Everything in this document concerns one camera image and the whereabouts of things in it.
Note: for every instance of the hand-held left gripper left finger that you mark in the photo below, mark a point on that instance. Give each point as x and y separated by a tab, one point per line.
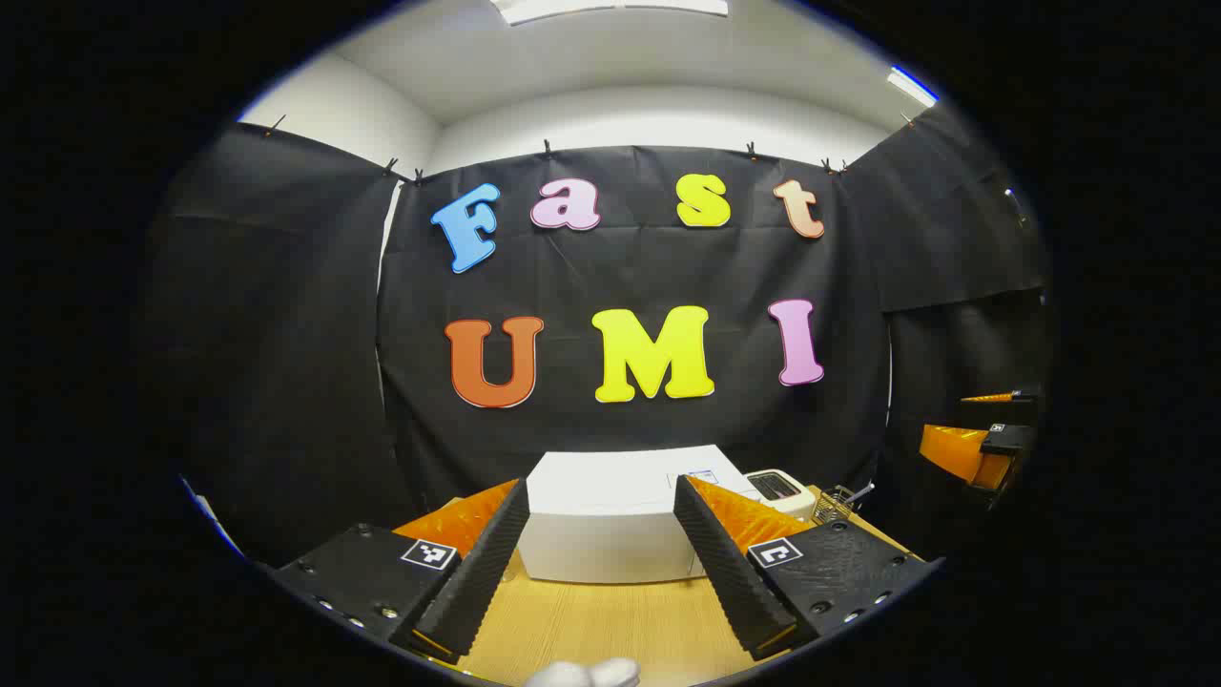
477	572

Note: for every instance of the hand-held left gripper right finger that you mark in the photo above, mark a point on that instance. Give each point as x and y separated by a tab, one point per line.
725	572

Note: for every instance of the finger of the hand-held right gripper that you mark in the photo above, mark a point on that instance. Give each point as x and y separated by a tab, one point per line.
954	450
1023	393

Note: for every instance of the white microwave oven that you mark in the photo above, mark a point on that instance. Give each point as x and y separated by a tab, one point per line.
610	515

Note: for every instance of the silver utensil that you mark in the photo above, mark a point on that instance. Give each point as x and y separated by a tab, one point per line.
863	489

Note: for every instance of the white toaster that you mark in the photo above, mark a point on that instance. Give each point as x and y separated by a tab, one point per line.
777	489

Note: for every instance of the small ceiling light panel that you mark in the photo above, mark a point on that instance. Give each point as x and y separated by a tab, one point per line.
912	86

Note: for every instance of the row of black cloth clips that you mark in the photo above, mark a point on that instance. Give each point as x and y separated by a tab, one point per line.
548	149

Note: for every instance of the long ceiling light panel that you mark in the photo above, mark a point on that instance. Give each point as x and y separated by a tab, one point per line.
610	8

